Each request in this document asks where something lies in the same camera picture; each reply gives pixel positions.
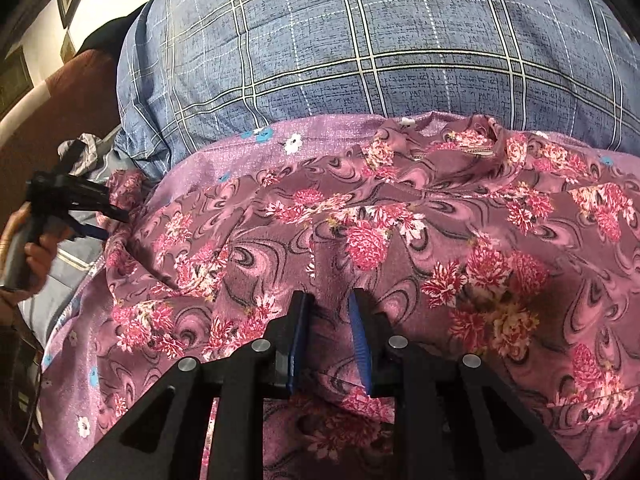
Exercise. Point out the purple flowered bedsheet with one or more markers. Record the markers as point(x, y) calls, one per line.
point(65, 360)

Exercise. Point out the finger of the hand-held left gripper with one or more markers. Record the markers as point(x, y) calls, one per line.
point(107, 207)
point(92, 231)

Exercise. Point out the light blue striped sheet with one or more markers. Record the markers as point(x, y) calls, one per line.
point(75, 260)

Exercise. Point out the small framed wall picture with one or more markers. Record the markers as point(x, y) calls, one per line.
point(66, 45)

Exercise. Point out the grey crumpled cloth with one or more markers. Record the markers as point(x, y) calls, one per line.
point(87, 152)

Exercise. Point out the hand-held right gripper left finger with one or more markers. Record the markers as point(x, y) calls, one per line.
point(295, 342)

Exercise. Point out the blue plaid blanket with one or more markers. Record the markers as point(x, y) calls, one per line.
point(380, 45)

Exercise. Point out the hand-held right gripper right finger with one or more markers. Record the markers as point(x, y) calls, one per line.
point(361, 342)

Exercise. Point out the maroon floral garment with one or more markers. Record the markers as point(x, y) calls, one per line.
point(380, 230)

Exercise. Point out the person's left hand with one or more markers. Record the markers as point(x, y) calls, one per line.
point(41, 260)

